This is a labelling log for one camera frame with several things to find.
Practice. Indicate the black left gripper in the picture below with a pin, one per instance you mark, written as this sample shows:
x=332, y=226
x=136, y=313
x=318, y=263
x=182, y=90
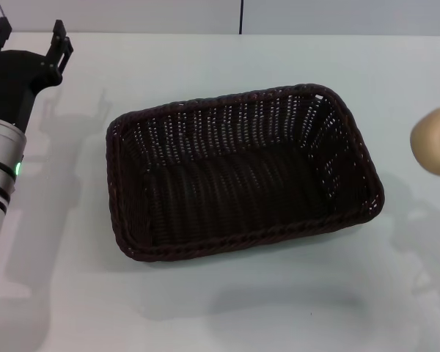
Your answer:
x=11, y=84

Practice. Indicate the cream bun with orange spot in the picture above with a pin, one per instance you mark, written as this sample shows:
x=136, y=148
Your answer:
x=432, y=143

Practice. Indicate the black wicker basket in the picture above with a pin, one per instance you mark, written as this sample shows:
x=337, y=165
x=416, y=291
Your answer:
x=242, y=190

